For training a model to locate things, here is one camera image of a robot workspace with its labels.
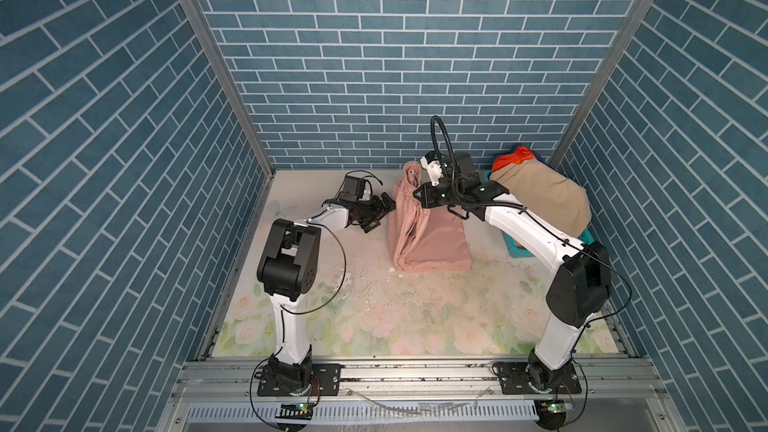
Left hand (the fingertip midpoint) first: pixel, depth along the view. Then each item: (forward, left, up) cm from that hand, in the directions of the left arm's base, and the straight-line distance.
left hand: (391, 210), depth 98 cm
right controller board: (-54, -38, -9) cm, 67 cm away
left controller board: (-54, +24, -12) cm, 60 cm away
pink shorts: (-7, -12, -8) cm, 16 cm away
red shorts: (+19, -46, +8) cm, 51 cm away
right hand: (-4, -6, +15) cm, 16 cm away
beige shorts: (+2, -51, +6) cm, 51 cm away
